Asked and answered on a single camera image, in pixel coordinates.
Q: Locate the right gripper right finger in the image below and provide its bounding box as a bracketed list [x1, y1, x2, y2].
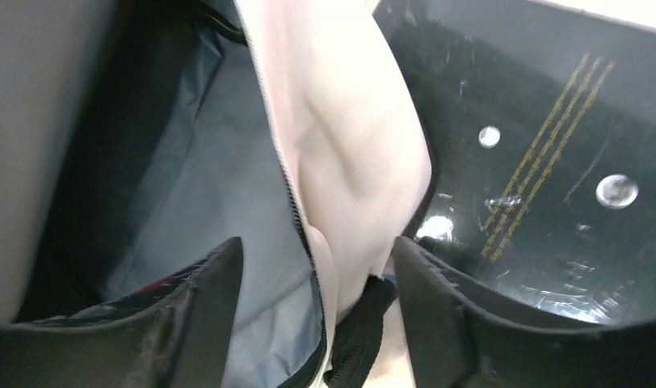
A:
[392, 237, 656, 387]

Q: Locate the beige canvas backpack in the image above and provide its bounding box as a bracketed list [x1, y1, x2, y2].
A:
[0, 1, 431, 387]

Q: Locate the black notebook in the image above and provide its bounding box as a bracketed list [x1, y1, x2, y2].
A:
[375, 1, 656, 325]

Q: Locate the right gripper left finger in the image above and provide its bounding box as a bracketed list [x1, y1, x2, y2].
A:
[0, 237, 244, 388]

